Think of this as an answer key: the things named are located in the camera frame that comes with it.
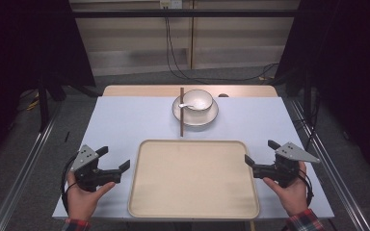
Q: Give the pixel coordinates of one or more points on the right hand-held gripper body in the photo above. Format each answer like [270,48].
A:
[294,153]

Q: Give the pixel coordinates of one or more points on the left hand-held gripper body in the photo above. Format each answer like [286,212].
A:
[84,158]

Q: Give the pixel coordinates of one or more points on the person's right hand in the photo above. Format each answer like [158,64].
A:
[291,197]

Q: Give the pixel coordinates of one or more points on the person's left hand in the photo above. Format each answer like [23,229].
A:
[83,202]

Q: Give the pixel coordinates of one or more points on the small black stick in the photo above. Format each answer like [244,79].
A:
[66,137]

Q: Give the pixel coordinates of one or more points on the pale blue table cover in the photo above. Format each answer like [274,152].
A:
[118,122]

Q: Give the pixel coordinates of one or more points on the beige rectangular tray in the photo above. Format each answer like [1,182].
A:
[192,183]

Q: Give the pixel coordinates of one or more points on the black stand leg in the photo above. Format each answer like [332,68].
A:
[43,109]

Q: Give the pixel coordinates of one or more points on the white round plate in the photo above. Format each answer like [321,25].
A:
[199,118]

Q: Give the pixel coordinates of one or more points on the brown wooden chopsticks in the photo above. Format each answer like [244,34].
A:
[182,125]

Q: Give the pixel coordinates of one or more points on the wooden table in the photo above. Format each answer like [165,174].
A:
[141,90]

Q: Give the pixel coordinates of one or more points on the white bowl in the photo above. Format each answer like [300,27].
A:
[202,99]

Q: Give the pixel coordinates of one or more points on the white spoon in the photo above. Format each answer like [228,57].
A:
[185,105]

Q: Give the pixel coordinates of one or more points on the dark curtain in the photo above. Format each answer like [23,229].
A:
[350,64]
[22,48]

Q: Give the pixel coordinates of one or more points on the black horizontal bar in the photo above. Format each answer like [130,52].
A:
[205,13]

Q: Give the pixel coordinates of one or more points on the metal floor rail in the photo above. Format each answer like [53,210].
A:
[22,181]
[332,163]

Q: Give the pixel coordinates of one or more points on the white wall socket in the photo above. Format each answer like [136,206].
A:
[171,3]

